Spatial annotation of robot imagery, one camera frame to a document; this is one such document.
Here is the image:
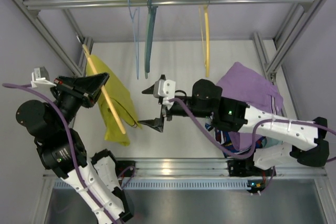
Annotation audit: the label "cream plastic hanger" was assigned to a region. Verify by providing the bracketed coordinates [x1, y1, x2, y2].
[76, 35, 126, 134]

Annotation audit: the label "yellow-green trousers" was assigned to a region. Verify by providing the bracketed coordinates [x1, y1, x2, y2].
[90, 55, 142, 146]

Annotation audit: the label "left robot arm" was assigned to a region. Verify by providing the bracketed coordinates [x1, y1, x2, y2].
[13, 72, 133, 223]

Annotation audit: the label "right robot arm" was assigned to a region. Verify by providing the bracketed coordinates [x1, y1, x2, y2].
[140, 75, 330, 177]

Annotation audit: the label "yellow plastic hanger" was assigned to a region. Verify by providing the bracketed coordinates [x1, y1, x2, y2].
[198, 5, 210, 78]

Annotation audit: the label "dark green hanger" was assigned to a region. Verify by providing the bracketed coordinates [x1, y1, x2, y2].
[144, 0, 157, 79]

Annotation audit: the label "colourful printed garment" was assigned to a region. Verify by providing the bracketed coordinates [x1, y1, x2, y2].
[205, 117, 252, 154]

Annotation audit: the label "purple garment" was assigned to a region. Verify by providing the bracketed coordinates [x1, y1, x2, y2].
[215, 61, 285, 154]

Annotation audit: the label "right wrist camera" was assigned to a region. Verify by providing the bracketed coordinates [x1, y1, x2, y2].
[154, 79, 176, 106]

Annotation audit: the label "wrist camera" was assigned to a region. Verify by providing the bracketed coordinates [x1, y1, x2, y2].
[154, 79, 176, 106]
[31, 67, 56, 88]

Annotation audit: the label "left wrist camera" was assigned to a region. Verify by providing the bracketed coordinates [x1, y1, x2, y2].
[31, 67, 56, 88]

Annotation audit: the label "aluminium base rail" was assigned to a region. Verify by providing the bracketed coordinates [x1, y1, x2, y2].
[118, 158, 327, 179]

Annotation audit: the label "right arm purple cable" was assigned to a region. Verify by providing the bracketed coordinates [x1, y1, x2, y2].
[167, 98, 336, 163]

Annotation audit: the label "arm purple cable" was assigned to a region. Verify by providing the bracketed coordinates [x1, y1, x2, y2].
[167, 98, 336, 163]
[2, 82, 137, 222]

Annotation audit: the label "slotted cable duct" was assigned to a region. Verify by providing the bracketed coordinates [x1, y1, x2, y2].
[52, 178, 263, 190]

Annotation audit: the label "light blue wire hanger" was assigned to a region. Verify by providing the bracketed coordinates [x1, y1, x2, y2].
[128, 0, 140, 80]

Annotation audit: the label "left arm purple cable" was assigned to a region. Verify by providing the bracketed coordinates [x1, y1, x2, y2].
[2, 82, 137, 222]

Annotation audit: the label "right aluminium frame post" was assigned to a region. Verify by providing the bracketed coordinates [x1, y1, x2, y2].
[252, 0, 327, 83]

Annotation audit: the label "aluminium hanging rail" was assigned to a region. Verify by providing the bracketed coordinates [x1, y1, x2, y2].
[23, 0, 314, 10]

